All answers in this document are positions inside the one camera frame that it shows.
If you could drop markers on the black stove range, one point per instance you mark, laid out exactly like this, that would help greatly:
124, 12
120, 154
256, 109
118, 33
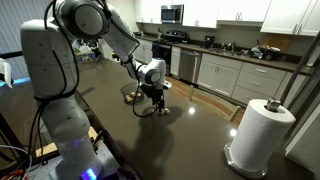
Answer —
162, 48

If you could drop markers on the white upper cabinets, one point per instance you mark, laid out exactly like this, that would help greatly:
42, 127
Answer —
291, 17

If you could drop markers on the white lower cabinets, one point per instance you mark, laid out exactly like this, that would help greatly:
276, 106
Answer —
235, 79

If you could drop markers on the black dish rack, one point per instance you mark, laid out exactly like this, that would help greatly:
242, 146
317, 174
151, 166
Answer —
265, 52

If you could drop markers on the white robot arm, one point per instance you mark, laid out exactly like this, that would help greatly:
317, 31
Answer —
52, 67

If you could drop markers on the white cabinets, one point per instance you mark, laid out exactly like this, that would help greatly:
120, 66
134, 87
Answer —
235, 79
291, 17

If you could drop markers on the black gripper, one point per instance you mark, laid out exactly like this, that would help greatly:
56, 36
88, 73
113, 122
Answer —
156, 95

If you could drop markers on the metal paper towel holder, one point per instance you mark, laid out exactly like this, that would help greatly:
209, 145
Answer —
245, 166

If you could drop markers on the black coffee maker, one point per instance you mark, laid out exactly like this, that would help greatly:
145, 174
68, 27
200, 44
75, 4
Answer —
209, 42

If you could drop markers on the white paper towel roll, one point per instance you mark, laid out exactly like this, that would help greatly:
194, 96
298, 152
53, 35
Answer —
260, 135

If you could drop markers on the stainless steel dishwasher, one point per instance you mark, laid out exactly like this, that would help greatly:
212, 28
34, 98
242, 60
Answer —
189, 65

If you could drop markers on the kitchen faucet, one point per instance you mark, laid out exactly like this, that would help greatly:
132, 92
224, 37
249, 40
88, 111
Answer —
229, 47

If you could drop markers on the stainless steel microwave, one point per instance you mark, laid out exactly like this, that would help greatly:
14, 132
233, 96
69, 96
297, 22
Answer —
172, 14

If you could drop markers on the tissue box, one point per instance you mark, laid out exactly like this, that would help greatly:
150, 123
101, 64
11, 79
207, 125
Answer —
86, 57

